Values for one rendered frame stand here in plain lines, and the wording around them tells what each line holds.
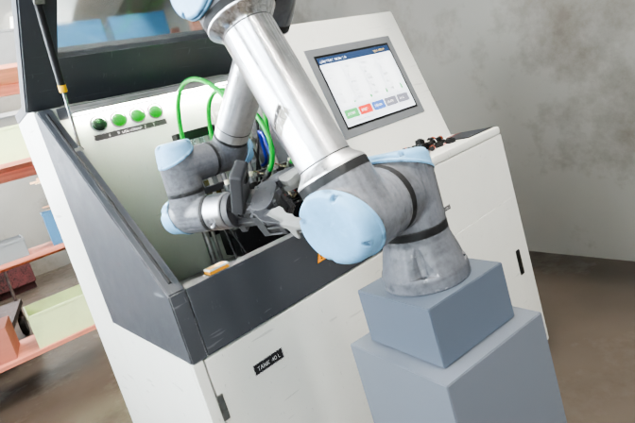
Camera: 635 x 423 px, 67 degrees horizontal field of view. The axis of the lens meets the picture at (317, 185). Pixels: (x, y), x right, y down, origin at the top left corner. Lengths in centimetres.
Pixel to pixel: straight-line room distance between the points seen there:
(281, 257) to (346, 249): 53
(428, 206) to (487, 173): 110
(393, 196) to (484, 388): 33
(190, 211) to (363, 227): 45
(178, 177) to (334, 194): 42
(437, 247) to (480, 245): 102
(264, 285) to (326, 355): 27
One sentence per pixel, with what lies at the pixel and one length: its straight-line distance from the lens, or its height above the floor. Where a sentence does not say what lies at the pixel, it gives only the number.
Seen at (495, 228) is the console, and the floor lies 63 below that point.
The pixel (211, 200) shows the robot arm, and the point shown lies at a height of 112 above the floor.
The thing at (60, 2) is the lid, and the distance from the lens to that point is 137.
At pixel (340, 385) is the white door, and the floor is 52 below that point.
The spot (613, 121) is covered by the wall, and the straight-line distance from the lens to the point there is 284.
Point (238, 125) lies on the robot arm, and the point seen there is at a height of 125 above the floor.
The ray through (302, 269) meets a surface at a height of 86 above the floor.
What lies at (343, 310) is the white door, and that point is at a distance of 133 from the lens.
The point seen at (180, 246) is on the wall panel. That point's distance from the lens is 165.
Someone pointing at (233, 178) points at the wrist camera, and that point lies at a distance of 84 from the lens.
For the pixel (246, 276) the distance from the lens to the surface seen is 114.
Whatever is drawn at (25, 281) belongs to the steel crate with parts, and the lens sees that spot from 795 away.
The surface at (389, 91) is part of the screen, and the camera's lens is 193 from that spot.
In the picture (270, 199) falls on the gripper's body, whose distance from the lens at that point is 88.
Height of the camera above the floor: 122
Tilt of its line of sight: 8 degrees down
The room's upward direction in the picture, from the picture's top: 17 degrees counter-clockwise
